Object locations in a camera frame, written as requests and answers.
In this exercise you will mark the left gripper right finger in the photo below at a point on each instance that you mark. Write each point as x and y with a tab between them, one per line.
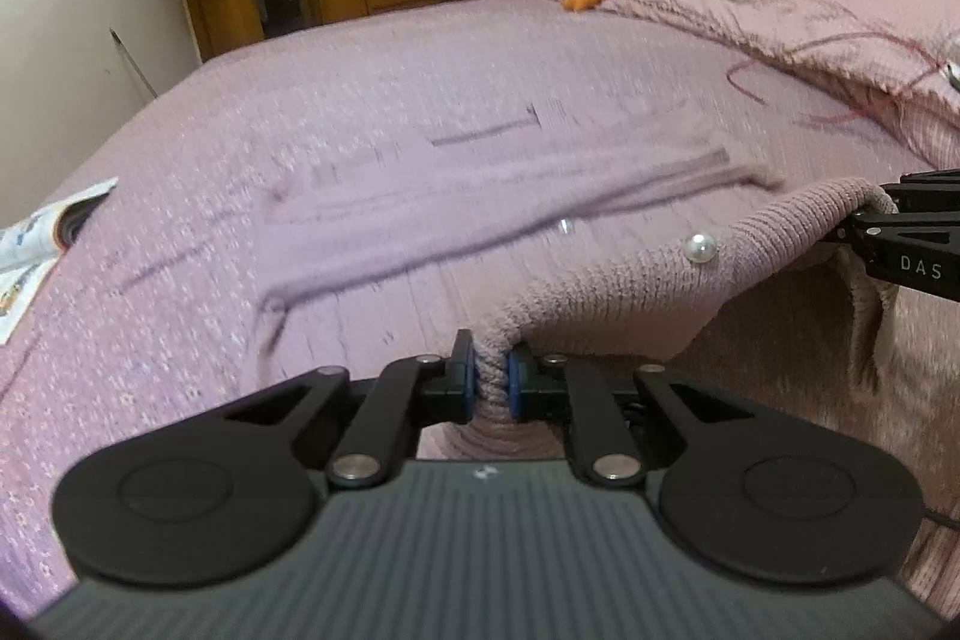
617	425

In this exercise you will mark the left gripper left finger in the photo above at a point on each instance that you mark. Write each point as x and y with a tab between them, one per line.
359	433

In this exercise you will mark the lilac knitted sweater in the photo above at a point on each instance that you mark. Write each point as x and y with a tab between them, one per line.
604	229

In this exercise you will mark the pink textured blanket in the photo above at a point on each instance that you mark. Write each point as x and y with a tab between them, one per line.
886	59

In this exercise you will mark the pink floral bed sheet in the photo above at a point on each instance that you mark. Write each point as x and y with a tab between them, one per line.
146	320

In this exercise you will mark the open picture book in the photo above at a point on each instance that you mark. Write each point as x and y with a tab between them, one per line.
32	248

